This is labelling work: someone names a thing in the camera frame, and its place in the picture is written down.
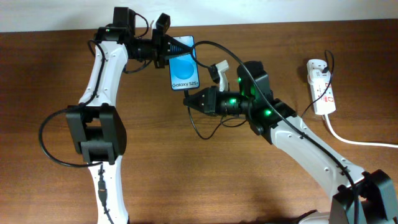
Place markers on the white USB charger plug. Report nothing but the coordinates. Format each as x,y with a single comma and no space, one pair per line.
319,76

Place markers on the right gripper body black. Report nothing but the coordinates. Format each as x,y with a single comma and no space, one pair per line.
227,102

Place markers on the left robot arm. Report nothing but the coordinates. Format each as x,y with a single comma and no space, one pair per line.
96,128

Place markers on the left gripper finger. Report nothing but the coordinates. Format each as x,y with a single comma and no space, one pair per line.
173,54
180,44

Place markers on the blue Galaxy smartphone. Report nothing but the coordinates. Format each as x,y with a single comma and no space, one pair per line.
183,73

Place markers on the white power strip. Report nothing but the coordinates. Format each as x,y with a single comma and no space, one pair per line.
322,93

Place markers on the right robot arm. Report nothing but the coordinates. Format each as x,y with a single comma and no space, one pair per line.
356,196

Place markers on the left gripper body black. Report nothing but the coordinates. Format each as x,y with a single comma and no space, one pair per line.
150,49

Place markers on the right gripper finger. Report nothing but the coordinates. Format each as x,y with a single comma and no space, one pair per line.
197,97
195,106

